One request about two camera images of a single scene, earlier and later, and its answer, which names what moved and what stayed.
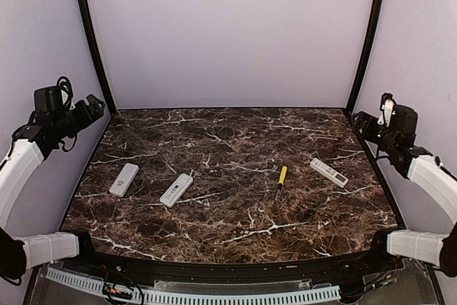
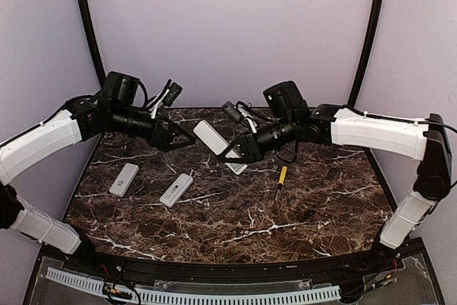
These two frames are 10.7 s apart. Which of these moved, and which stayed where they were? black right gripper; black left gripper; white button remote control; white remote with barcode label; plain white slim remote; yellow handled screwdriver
Moved: black left gripper; white button remote control; black right gripper
Stayed: plain white slim remote; white remote with barcode label; yellow handled screwdriver
